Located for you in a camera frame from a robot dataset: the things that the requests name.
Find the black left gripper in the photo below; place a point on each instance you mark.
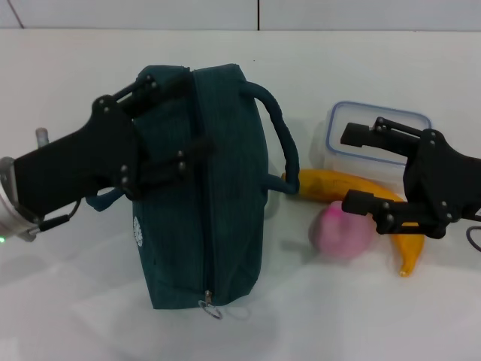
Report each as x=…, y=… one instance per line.
x=75, y=161

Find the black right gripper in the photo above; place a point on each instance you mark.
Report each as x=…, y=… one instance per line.
x=447, y=180

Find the clear food container blue rim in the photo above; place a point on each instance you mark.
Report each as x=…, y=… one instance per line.
x=327, y=165

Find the yellow banana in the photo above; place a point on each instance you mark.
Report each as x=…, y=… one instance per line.
x=327, y=184

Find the pink peach toy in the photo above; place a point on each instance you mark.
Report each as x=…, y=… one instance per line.
x=338, y=237

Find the dark teal insulated lunch bag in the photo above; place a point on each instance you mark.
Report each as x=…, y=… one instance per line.
x=233, y=169

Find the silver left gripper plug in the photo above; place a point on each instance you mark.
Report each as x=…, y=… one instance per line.
x=42, y=137

